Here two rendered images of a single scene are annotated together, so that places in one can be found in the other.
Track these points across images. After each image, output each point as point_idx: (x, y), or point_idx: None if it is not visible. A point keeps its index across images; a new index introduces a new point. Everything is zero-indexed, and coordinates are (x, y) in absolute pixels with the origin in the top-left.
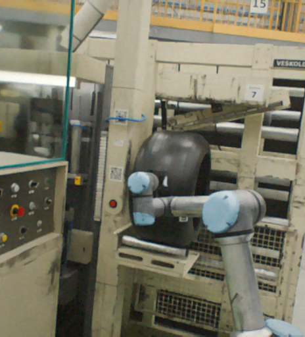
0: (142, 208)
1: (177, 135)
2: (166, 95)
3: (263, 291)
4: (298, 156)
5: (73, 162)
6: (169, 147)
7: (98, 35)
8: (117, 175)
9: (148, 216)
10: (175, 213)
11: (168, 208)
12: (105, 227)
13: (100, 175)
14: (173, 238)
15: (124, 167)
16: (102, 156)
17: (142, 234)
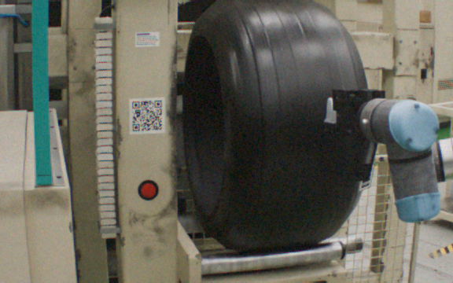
0: (430, 181)
1: (292, 5)
2: None
3: (378, 273)
4: (393, 27)
5: (5, 111)
6: (305, 34)
7: None
8: (152, 119)
9: (438, 197)
10: None
11: (437, 170)
12: (135, 248)
13: (104, 127)
14: (329, 231)
15: (167, 97)
16: (105, 81)
17: (259, 242)
